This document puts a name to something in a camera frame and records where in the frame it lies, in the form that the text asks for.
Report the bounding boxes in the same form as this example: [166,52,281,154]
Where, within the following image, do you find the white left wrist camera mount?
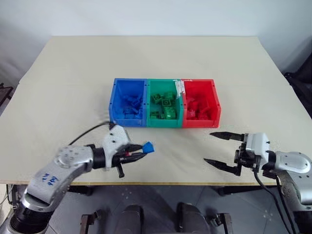
[101,124,132,172]

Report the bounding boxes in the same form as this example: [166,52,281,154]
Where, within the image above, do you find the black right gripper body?
[234,141,261,172]

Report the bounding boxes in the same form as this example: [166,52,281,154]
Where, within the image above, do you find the dark wooden furniture piece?
[0,82,13,107]

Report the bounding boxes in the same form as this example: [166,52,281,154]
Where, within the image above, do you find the brown metal bracket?
[80,209,104,234]
[209,211,233,234]

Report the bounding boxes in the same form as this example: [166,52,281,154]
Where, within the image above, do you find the green plastic bin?
[145,78,184,128]

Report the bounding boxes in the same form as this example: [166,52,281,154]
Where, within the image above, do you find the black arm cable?
[253,168,302,234]
[67,121,116,146]

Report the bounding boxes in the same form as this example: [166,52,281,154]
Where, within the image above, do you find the thin loose wires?
[0,184,17,212]

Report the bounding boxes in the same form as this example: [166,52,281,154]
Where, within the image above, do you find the red toy block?
[196,107,212,121]

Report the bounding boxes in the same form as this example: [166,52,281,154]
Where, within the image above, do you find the white tape strip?
[173,79,186,100]

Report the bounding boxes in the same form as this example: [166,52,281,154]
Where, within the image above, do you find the red plastic bin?
[180,78,222,129]

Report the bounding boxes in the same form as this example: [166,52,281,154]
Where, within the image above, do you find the blue plastic bin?
[108,78,148,128]

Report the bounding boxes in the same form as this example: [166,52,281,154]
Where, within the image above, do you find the small blue toy block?
[142,141,156,155]

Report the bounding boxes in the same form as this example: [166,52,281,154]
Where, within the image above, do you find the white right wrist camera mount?
[243,132,272,156]

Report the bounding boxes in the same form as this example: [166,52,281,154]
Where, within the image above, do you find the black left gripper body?
[112,144,134,179]

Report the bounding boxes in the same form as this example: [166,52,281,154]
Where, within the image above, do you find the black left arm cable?
[67,121,116,146]

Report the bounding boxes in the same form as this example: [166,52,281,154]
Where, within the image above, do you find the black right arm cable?
[253,168,302,234]

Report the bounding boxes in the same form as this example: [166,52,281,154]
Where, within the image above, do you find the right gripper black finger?
[210,131,249,143]
[203,157,242,176]

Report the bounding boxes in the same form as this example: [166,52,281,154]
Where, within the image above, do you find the dark rounded shape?
[175,201,208,234]
[121,204,145,234]

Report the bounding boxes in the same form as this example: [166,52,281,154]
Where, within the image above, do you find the black chair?
[283,36,312,109]

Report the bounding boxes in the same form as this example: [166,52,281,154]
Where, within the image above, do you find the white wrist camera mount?
[101,124,132,172]
[243,132,272,156]

